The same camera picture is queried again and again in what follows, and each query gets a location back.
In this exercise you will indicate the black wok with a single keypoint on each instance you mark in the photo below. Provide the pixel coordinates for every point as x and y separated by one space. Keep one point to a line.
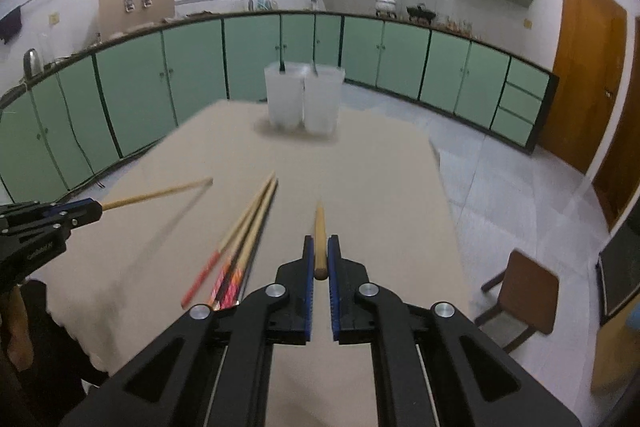
421 13

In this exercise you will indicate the yellowish wall socket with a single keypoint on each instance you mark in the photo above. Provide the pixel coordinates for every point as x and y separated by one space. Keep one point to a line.
53 18

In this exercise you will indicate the beige table cover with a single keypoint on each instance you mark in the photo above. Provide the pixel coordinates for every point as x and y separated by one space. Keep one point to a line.
350 187

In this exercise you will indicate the brown cardboard sheet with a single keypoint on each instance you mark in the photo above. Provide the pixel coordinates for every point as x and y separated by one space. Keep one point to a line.
112 12

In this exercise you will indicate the person's left forearm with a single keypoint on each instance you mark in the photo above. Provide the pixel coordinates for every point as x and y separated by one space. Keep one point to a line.
15 332

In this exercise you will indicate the plain wooden chopstick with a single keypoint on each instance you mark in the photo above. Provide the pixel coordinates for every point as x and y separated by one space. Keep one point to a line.
320 242
150 196

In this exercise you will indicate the black appliance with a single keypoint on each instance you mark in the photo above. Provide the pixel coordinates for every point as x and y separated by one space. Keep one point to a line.
620 277

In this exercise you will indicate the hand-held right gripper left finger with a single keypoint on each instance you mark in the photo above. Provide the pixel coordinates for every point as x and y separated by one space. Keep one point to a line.
308 292

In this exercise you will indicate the white plastic utensil container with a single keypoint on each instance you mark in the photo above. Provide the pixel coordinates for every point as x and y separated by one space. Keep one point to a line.
322 102
285 99

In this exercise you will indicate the red-ended wooden chopstick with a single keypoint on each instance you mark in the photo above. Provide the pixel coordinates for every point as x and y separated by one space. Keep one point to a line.
235 234

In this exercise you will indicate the brown wooden door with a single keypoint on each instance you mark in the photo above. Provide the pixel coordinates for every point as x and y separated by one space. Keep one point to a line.
620 147
580 72

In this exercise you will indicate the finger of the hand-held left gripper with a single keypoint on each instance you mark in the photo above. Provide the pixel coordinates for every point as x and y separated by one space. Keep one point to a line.
75 207
85 219

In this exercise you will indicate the brown wooden chair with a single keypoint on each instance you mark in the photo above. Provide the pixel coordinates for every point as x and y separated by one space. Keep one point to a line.
530 292

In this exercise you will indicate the person's dark clothing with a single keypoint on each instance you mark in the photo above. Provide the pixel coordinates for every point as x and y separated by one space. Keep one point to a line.
55 322

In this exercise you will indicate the tan wooden cabinet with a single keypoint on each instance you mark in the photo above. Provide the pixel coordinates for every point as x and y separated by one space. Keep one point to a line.
617 352

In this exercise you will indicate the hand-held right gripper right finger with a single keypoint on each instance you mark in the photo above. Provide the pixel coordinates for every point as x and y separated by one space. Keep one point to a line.
334 292

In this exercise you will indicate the steel kettle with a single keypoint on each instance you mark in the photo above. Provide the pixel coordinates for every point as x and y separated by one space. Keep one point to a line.
32 64

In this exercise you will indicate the green base kitchen cabinets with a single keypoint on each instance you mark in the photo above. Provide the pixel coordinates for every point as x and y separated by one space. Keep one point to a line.
140 77

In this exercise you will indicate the dark hanging cloth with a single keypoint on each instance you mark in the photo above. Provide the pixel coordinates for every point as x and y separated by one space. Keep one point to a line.
10 24

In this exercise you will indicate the white cooking pot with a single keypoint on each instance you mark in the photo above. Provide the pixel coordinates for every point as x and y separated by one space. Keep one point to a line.
386 4

